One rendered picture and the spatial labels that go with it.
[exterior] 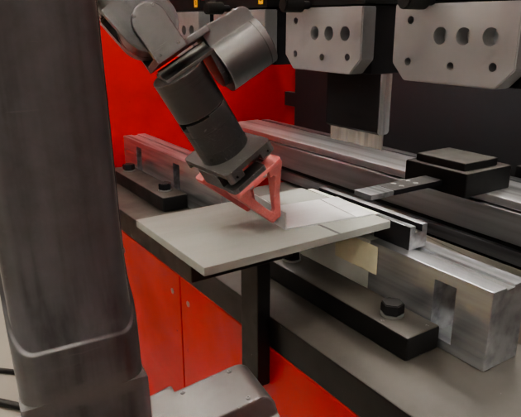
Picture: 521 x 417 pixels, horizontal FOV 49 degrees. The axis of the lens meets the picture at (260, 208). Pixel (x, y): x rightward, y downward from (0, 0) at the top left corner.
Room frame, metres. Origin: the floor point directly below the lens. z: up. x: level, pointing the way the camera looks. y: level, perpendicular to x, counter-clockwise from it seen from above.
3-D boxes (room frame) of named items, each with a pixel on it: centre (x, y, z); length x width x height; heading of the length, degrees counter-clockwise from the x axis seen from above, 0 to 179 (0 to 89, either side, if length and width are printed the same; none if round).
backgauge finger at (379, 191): (0.86, -0.25, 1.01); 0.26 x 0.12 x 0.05; 124
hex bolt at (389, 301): (0.61, -0.16, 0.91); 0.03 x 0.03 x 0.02
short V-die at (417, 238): (0.74, -0.14, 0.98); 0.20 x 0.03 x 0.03; 34
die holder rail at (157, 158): (1.22, 0.18, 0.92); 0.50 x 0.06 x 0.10; 34
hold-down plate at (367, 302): (0.70, -0.10, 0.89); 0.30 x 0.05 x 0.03; 34
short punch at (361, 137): (0.76, -0.13, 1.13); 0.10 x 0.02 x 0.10; 34
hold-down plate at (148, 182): (1.23, 0.25, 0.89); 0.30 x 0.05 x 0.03; 34
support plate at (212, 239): (0.68, 0.00, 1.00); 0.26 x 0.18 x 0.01; 124
